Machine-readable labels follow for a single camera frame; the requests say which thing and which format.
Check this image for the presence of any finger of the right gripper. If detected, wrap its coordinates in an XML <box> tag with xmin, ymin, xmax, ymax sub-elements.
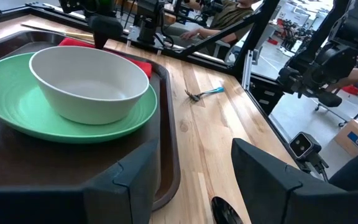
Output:
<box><xmin>93</xmin><ymin>33</ymin><xmax>110</xmax><ymax>50</ymax></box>

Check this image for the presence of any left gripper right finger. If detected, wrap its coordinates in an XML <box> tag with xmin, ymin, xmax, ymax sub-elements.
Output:
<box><xmin>231</xmin><ymin>138</ymin><xmax>358</xmax><ymax>224</ymax></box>

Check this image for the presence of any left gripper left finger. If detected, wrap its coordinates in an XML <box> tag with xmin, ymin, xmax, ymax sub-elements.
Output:
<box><xmin>0</xmin><ymin>139</ymin><xmax>162</xmax><ymax>224</ymax></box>

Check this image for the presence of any red cloth napkin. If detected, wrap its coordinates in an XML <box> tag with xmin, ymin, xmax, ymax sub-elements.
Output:
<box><xmin>57</xmin><ymin>37</ymin><xmax>154</xmax><ymax>79</ymax></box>

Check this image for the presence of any grey-white bowl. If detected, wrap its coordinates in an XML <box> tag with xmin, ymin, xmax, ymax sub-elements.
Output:
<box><xmin>29</xmin><ymin>45</ymin><xmax>150</xmax><ymax>126</ymax></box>

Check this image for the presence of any spoon with blue handle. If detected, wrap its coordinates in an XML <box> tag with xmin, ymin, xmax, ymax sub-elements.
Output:
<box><xmin>211</xmin><ymin>196</ymin><xmax>245</xmax><ymax>224</ymax></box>

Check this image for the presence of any green plate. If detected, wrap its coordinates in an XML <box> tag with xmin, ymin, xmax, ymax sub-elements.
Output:
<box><xmin>0</xmin><ymin>52</ymin><xmax>158</xmax><ymax>145</ymax></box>

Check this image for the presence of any fork with blue handle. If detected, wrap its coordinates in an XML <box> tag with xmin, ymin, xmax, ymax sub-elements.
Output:
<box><xmin>184</xmin><ymin>86</ymin><xmax>226</xmax><ymax>103</ymax></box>

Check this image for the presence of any dark brown serving tray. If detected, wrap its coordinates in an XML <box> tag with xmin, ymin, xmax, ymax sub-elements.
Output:
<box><xmin>0</xmin><ymin>29</ymin><xmax>182</xmax><ymax>212</ymax></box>

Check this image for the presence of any cardboard box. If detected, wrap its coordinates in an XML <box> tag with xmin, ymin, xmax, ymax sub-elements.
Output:
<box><xmin>334</xmin><ymin>118</ymin><xmax>358</xmax><ymax>158</ymax></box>

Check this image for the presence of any small table-level camera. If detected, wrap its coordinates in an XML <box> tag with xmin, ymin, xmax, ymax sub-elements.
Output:
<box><xmin>288</xmin><ymin>131</ymin><xmax>329</xmax><ymax>183</ymax></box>

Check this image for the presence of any silver frame bracket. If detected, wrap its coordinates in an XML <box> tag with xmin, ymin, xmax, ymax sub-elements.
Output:
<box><xmin>241</xmin><ymin>49</ymin><xmax>261</xmax><ymax>91</ymax></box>

